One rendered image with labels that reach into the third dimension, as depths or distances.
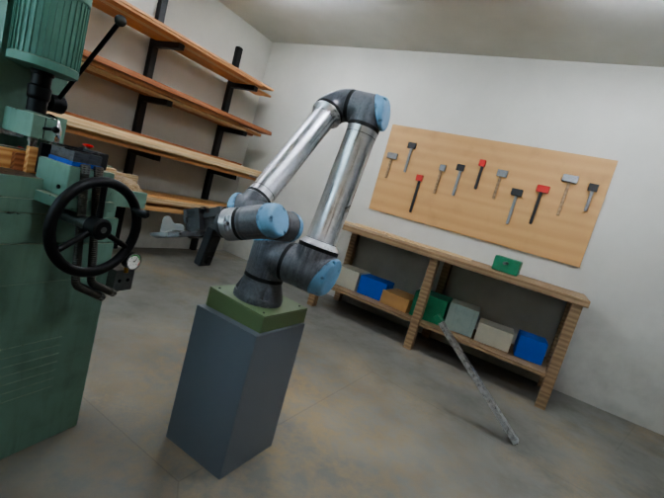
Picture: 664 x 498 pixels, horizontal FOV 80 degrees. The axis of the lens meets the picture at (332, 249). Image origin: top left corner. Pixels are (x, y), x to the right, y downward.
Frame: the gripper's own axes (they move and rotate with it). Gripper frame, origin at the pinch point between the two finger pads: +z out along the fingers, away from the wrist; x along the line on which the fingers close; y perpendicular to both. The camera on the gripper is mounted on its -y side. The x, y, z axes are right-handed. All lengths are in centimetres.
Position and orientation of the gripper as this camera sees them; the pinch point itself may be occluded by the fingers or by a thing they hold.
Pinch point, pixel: (169, 237)
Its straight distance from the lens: 126.0
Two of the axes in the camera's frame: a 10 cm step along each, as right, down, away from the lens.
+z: -9.3, 0.5, 3.6
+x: -3.6, 0.2, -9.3
